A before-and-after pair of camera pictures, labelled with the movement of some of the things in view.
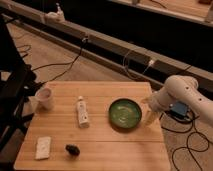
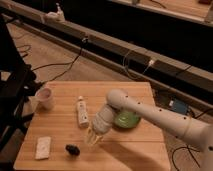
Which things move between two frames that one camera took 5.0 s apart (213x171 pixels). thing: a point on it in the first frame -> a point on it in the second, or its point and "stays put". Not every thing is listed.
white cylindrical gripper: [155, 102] -> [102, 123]
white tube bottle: [83, 115] stays put
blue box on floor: [179, 108] stays put
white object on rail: [57, 16] stays put
